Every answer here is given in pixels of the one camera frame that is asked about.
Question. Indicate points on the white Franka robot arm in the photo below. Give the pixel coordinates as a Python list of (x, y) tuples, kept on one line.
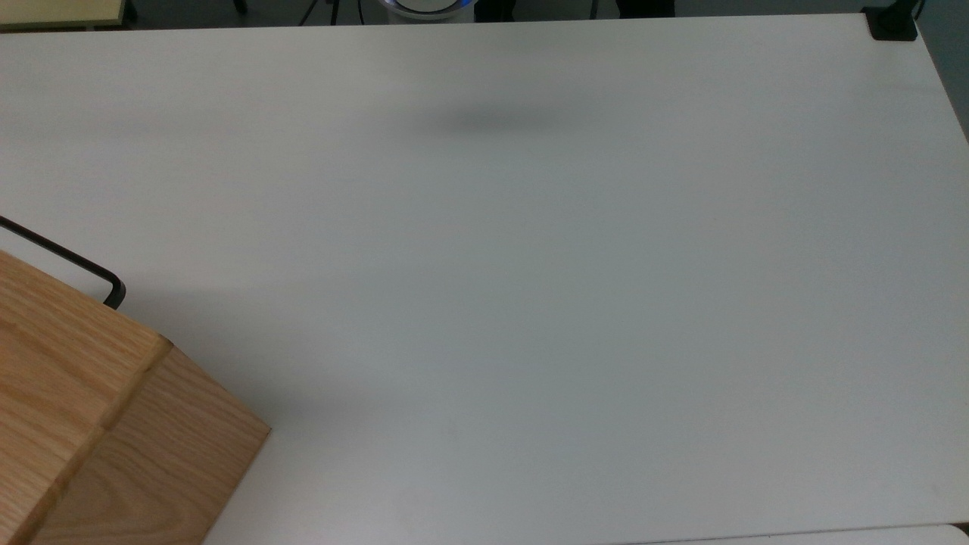
[(428, 7)]

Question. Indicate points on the wooden drawer cabinet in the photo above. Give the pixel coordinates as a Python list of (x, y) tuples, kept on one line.
[(76, 378)]

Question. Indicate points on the black tripod legs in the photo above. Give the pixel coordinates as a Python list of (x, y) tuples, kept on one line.
[(331, 9)]

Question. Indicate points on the black table clamp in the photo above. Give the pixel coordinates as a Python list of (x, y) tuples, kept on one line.
[(893, 26)]

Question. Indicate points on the beige side table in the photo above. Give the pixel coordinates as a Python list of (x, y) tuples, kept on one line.
[(53, 11)]

